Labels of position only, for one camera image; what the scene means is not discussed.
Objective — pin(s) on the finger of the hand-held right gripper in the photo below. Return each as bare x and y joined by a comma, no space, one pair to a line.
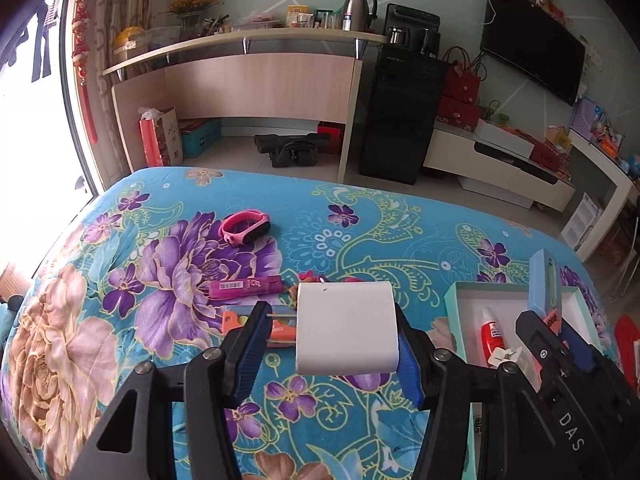
577,350
532,340

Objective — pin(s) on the purple plastic basket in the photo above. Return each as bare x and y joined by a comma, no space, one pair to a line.
582,117

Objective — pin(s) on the small red trinket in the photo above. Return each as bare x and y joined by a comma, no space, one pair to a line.
350,280

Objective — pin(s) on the orange utility knife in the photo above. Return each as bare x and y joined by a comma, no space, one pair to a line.
235,320

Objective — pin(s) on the red gift bag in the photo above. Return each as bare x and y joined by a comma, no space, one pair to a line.
160,135

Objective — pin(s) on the white flat box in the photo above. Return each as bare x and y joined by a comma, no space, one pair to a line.
500,137

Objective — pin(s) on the white desk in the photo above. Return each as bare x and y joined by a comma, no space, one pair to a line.
600,170

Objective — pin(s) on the white television cabinet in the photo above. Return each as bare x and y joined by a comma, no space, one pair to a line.
500,175

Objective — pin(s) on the red glue bottle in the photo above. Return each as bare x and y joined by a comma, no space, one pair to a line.
492,335

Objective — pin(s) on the steel thermos jug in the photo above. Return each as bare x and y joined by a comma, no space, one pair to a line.
356,12

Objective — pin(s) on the beige patterned curtain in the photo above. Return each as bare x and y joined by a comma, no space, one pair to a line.
135,0

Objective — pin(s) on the yellow box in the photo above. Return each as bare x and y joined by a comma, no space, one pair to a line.
557,137

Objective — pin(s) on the wooden counter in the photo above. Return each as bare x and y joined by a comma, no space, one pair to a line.
250,85

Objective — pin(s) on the light blue small box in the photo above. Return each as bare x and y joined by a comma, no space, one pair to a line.
540,280

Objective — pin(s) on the black water dispenser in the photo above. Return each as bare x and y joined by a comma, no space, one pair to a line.
400,110

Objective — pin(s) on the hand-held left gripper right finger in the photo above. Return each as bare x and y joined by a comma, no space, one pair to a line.
407,365

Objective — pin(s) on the blue crate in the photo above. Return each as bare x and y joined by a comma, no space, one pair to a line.
200,137

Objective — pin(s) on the pink watch band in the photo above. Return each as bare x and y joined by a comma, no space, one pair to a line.
250,232

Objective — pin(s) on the black wall television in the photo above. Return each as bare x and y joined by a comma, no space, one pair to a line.
535,45

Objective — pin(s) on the red flat box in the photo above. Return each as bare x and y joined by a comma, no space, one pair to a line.
547,155

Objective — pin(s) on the magenta rectangular tube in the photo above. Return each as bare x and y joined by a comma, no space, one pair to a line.
245,287

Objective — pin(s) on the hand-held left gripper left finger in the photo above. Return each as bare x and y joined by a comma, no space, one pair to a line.
250,355

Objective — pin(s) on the black floor equipment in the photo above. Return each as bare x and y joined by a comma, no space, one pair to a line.
290,147

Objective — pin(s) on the flower vase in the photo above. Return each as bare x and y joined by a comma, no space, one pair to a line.
192,5

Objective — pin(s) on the red box under counter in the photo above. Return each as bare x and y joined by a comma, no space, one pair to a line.
330,132

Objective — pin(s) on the white box with green rim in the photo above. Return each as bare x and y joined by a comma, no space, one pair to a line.
467,320

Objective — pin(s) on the white power bank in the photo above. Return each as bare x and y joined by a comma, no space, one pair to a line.
345,325

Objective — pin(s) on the red handbag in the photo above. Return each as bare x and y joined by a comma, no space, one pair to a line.
462,85

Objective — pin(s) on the red gift box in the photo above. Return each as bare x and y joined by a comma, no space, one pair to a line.
457,112

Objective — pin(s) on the white printed carton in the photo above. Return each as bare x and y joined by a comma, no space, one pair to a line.
582,220

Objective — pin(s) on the red hanging decoration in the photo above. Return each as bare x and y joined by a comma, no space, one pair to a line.
82,35

